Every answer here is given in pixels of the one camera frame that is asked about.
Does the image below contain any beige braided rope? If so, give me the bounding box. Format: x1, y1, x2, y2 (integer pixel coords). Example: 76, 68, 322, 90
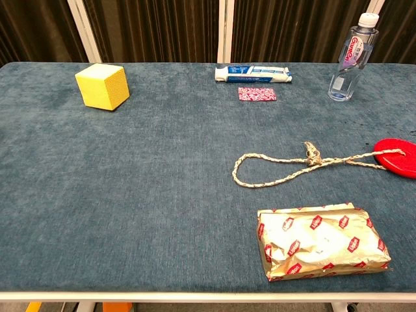
231, 140, 406, 189

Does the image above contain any red plastic disc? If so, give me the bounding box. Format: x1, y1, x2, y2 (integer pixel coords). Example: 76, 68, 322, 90
373, 138, 416, 179

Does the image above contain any blue fabric table mat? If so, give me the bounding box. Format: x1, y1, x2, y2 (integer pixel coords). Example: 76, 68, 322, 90
0, 61, 416, 293

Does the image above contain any white blue toothpaste tube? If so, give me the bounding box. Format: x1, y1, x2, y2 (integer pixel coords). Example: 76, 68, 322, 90
214, 64, 293, 83

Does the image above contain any yellow foam cube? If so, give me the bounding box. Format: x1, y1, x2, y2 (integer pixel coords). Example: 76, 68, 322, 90
74, 62, 131, 112

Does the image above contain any dark brown curtain panel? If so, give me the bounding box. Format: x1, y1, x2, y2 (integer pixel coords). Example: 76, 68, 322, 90
366, 0, 416, 64
231, 0, 372, 64
83, 0, 220, 64
0, 0, 89, 68

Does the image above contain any clear plastic water bottle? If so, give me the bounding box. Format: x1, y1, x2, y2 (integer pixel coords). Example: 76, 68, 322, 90
327, 12, 380, 103

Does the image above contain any orange object under table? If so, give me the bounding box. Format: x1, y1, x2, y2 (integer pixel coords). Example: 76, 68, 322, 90
102, 302, 133, 312

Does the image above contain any white partition frame post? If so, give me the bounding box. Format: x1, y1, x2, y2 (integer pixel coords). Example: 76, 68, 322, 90
66, 0, 102, 64
363, 0, 387, 21
216, 0, 235, 64

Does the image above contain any white table frame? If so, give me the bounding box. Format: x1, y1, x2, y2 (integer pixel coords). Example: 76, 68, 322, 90
0, 290, 416, 312

